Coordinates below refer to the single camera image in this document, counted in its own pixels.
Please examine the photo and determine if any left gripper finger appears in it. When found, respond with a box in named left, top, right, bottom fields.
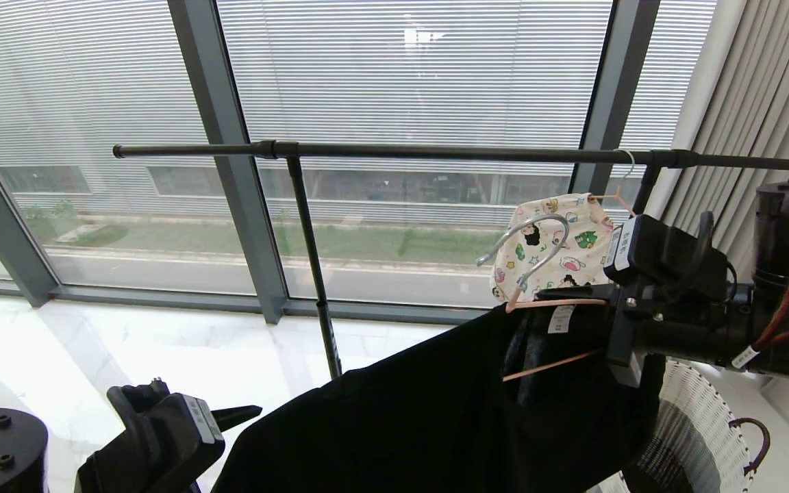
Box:
left=211, top=405, right=263, bottom=432

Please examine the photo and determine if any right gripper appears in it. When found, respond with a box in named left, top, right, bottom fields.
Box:
left=603, top=282, right=755, bottom=390

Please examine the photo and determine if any cream printed garment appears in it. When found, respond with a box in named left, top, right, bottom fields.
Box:
left=489, top=193, right=616, bottom=304

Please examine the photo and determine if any pink clothes hanger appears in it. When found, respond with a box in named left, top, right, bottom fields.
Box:
left=588, top=149, right=638, bottom=218
left=475, top=214, right=608, bottom=383

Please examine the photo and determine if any black garment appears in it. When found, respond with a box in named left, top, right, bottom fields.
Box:
left=211, top=284, right=666, bottom=493

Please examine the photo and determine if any white laundry basket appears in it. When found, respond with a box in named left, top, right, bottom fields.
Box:
left=590, top=359, right=772, bottom=493

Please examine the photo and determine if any black clothes rack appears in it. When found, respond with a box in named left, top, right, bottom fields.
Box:
left=112, top=140, right=789, bottom=381

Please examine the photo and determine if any beige curtain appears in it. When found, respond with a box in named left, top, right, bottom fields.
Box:
left=644, top=0, right=789, bottom=264

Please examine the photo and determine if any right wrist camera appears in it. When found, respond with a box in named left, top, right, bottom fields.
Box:
left=603, top=214, right=731, bottom=302

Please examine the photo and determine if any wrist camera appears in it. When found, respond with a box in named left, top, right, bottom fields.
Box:
left=603, top=214, right=731, bottom=302
left=74, top=378, right=225, bottom=493

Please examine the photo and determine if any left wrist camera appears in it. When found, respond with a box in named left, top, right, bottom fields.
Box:
left=74, top=378, right=225, bottom=493

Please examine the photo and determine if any black cable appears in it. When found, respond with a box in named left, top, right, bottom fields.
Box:
left=672, top=210, right=739, bottom=302

